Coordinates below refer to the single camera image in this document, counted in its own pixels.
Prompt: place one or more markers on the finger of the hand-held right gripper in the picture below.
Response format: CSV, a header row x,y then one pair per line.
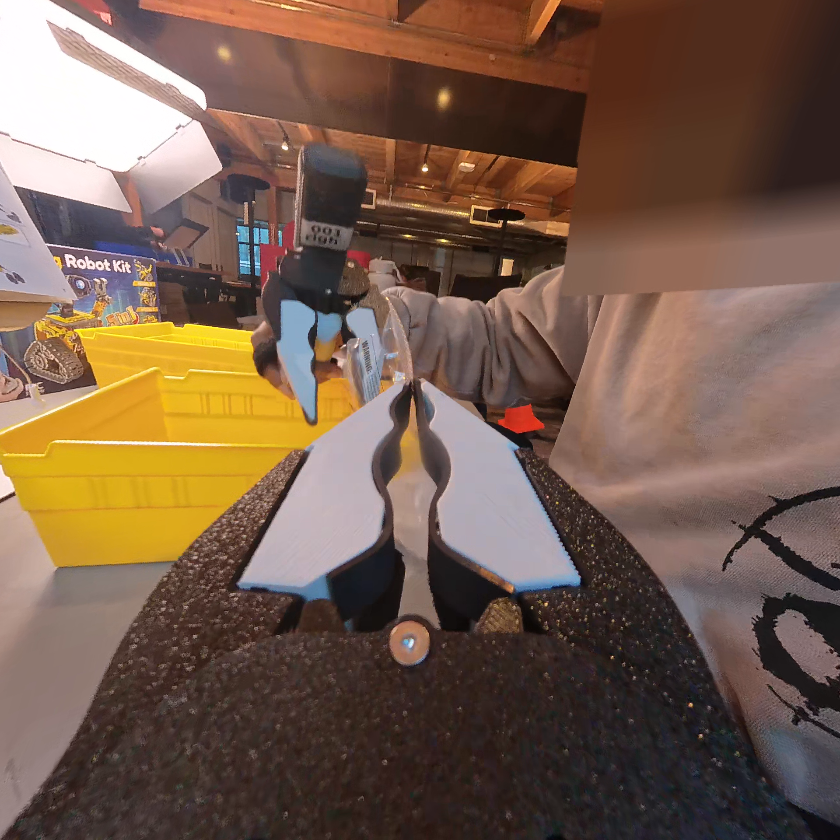
x,y
299,361
364,348

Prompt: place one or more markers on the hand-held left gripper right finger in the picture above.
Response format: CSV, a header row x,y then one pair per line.
x,y
505,525

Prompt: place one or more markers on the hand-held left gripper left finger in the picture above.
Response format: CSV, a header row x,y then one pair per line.
x,y
315,525

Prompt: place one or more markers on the yellow bin with bricks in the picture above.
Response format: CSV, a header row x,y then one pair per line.
x,y
158,352
131,499

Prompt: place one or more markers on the person's right forearm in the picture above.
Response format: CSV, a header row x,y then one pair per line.
x,y
499,341

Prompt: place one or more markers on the grey desk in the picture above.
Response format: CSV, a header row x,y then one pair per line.
x,y
53,656

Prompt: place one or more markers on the person's right hand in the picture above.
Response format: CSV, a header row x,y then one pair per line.
x,y
273,372

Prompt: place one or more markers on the orange traffic cone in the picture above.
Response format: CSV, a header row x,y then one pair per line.
x,y
521,420

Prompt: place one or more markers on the black round lamp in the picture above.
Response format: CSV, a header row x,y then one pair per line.
x,y
507,214

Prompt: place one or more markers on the printed toy box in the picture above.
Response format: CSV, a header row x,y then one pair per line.
x,y
92,282

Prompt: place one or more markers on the white studio softbox light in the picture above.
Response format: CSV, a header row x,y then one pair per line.
x,y
79,92

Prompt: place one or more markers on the beige booklet stand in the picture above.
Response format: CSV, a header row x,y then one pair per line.
x,y
26,313

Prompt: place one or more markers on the instruction booklet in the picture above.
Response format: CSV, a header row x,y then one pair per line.
x,y
26,250

